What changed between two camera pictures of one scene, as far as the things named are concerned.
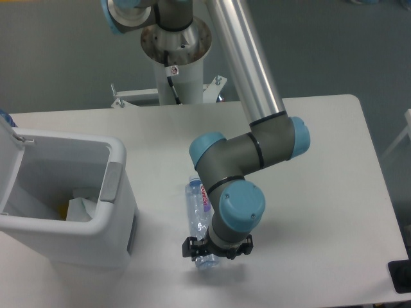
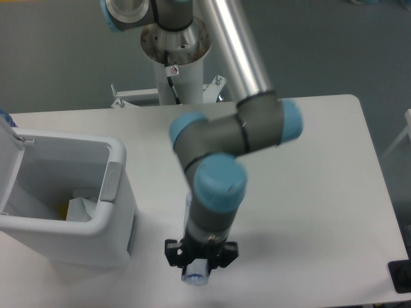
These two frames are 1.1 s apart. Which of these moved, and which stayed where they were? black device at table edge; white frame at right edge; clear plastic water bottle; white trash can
Moved: clear plastic water bottle
Stayed: white trash can; black device at table edge; white frame at right edge
